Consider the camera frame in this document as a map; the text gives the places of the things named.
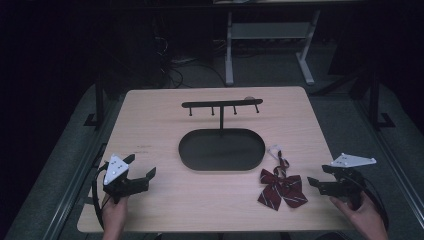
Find white metal desk frame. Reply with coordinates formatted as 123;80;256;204
224;9;322;87

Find person's right hand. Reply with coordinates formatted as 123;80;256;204
329;191;385;234

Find black hook rack with tray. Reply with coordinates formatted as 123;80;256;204
178;98;267;173

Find maroon striped bow tie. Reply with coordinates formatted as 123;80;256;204
256;144;309;212

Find person's left hand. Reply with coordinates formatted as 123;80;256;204
101;195;130;234

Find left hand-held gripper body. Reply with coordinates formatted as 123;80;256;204
101;153;151;205

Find grey metal rail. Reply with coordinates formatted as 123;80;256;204
41;98;125;240
353;98;424;221

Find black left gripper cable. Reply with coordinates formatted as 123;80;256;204
91;161;112;232

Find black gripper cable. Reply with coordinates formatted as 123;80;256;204
346;173;390;232
91;161;112;232

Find black metal stand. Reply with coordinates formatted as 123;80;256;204
367;64;397;132

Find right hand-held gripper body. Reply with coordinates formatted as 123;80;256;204
318;152;378;212

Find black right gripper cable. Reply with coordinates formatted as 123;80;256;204
346;173;390;232

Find black floor cables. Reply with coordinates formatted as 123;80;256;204
153;33;228;90

